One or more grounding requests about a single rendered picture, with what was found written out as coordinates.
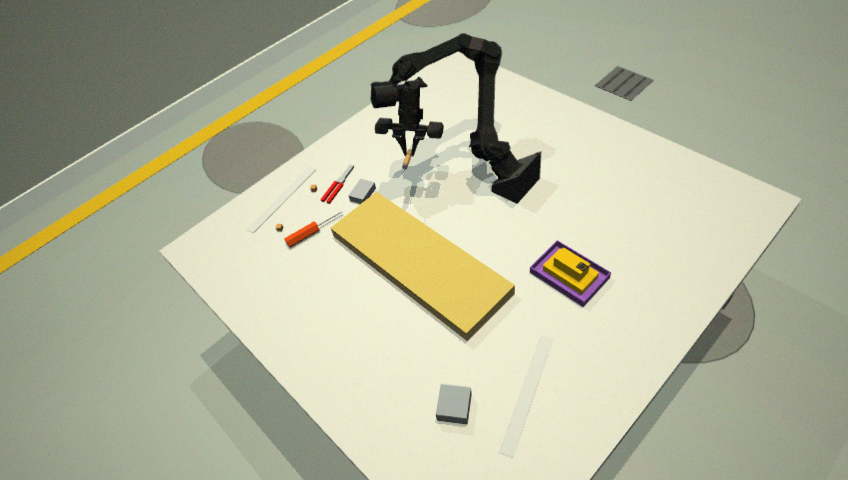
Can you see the orange-handled awl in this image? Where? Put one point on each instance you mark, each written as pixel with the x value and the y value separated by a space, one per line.
pixel 305 232

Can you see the tan wooden floor panel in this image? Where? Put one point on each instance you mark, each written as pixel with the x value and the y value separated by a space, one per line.
pixel 455 287

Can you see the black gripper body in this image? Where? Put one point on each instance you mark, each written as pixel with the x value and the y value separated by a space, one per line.
pixel 409 120

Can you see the pale cream flat strip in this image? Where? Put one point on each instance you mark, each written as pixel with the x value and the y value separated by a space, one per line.
pixel 263 217
pixel 526 396

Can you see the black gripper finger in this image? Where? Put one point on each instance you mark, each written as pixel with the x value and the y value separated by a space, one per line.
pixel 401 139
pixel 416 140

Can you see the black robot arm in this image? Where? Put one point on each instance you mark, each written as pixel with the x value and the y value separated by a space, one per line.
pixel 487 56

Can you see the purple shallow tray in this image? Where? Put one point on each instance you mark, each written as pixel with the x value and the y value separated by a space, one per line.
pixel 537 270

